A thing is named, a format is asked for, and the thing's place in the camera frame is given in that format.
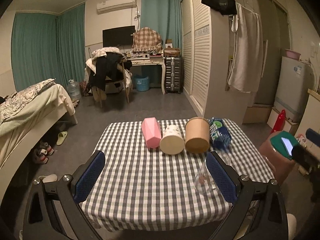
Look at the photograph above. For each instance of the wooden chair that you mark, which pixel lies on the wooden chair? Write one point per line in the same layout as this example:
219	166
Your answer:
100	95

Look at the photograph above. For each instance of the black clothes pile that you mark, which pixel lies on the black clothes pile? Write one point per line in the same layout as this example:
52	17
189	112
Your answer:
103	70

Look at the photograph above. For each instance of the black television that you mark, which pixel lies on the black television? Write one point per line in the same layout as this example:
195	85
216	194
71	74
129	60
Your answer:
120	36

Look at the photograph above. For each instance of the red bottle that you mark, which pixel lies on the red bottle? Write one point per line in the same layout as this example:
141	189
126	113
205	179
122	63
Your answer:
280	122

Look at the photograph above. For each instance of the teal curtain behind desk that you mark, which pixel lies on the teal curtain behind desk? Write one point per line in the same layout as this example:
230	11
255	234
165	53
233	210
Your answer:
164	17

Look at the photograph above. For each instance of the pink faceted cup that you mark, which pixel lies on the pink faceted cup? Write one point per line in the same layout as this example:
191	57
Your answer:
151	132

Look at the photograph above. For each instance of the pink plastic basin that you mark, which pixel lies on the pink plastic basin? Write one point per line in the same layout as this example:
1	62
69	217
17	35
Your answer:
292	54

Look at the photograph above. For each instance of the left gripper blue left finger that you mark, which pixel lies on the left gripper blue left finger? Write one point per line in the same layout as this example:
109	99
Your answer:
41	220

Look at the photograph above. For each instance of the grey door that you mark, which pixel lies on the grey door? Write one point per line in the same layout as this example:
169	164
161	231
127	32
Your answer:
276	35

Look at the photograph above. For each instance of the large water jug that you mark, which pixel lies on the large water jug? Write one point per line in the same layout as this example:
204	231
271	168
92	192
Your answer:
73	90

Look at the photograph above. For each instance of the silver suitcase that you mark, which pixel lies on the silver suitcase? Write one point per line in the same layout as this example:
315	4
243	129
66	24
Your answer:
173	74

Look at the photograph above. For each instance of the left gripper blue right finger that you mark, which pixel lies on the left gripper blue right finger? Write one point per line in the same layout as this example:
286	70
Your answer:
270	218

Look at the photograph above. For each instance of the white small refrigerator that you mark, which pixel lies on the white small refrigerator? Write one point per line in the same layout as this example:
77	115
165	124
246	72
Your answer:
295	79

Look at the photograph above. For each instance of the green slipper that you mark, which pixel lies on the green slipper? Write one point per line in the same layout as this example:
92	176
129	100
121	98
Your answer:
61	137

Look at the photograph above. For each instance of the white paper cup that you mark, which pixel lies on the white paper cup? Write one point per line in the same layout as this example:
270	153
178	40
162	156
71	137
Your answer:
172	142

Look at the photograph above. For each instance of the bed with cream bedding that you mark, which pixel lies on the bed with cream bedding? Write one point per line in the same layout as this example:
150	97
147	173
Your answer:
25	118

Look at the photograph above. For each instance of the smartphone with lit screen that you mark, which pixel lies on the smartphone with lit screen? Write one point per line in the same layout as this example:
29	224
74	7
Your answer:
287	144

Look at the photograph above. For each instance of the brown cardboard box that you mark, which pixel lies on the brown cardboard box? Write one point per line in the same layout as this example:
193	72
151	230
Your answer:
172	52

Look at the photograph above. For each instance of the grey checkered tablecloth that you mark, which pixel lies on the grey checkered tablecloth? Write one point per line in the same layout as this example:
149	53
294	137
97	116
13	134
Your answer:
143	189

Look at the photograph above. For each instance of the sneakers under bed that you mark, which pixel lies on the sneakers under bed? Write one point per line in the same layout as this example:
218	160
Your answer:
41	152

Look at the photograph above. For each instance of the white air conditioner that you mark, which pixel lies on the white air conditioner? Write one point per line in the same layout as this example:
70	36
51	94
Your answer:
113	5

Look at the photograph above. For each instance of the teal window curtain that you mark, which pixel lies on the teal window curtain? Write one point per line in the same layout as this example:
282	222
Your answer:
47	46

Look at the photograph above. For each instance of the brown kraft paper cup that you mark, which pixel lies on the brown kraft paper cup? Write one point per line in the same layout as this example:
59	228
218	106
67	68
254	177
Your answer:
197	137

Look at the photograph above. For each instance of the blue printed plastic cup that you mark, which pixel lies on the blue printed plastic cup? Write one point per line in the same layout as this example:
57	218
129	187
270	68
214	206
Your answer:
219	134

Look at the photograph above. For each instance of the white hanging towel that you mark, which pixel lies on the white hanging towel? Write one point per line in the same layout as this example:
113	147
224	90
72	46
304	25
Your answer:
247	64

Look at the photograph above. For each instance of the white louvered wardrobe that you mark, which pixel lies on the white louvered wardrobe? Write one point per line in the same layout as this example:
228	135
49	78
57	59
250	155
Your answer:
205	53

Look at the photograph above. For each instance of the plaid blanket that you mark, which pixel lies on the plaid blanket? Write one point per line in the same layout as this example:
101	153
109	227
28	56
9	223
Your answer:
146	40

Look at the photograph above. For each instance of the blue laundry basket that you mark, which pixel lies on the blue laundry basket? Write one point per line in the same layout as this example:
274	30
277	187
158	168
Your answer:
141	83

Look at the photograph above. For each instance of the clear glass cup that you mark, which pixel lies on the clear glass cup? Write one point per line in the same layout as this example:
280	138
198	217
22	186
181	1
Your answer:
203	179

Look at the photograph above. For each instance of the black hanging garment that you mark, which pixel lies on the black hanging garment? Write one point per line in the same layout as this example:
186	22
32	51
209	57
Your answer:
224	7

